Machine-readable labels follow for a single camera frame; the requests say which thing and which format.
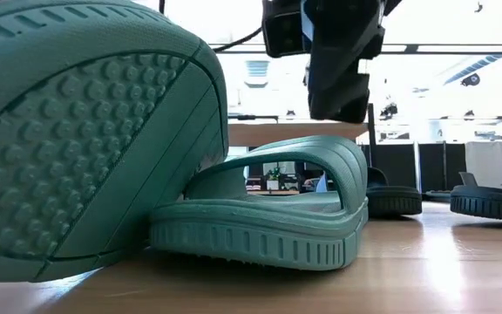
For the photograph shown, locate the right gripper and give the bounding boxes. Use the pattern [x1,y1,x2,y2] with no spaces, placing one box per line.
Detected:
[302,0,403,123]

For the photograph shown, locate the black slide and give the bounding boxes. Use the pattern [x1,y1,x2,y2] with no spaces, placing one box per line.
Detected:
[450,185,502,223]
[366,167,423,218]

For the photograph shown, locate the green slide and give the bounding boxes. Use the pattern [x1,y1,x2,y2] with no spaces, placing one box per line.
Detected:
[149,134,370,271]
[0,0,229,283]

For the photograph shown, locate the black-framed wooden shelf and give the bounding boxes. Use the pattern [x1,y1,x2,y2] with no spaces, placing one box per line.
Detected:
[227,122,370,148]

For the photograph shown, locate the black ceiling spotlight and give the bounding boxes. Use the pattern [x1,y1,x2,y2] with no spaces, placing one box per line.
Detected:
[380,102,399,119]
[460,72,482,87]

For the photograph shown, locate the black partition panels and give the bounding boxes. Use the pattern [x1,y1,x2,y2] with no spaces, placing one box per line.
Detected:
[375,142,468,193]

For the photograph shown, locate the black overhead light bar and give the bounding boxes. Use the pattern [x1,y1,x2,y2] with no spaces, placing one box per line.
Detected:
[209,42,502,55]

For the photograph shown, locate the grey chair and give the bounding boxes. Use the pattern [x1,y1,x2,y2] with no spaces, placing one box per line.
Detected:
[458,172,478,188]

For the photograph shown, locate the white partition cloth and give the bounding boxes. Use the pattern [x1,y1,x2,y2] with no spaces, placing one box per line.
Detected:
[465,140,502,188]

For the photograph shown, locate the silver ventilation duct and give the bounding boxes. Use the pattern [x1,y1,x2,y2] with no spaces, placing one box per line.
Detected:
[244,59,271,89]

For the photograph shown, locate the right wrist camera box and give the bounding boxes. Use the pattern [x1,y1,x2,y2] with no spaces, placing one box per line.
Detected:
[261,0,311,59]

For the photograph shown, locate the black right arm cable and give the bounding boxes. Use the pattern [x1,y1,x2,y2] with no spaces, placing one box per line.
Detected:
[213,26,264,53]

